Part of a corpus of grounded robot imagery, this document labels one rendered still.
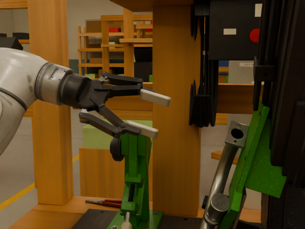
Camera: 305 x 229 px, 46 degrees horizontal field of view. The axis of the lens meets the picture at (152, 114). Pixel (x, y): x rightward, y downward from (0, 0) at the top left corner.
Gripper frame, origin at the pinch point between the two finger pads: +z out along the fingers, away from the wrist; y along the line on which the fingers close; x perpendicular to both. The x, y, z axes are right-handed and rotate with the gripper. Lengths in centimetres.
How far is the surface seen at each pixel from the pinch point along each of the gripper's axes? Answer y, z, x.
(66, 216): -16, -20, 43
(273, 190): -10.2, 27.3, -3.2
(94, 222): -17.0, -9.7, 35.9
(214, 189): -7.4, 17.9, 10.6
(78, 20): 709, -446, 711
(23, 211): 27, -117, 254
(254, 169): -8.3, 22.8, -5.1
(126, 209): -14.8, -0.6, 22.0
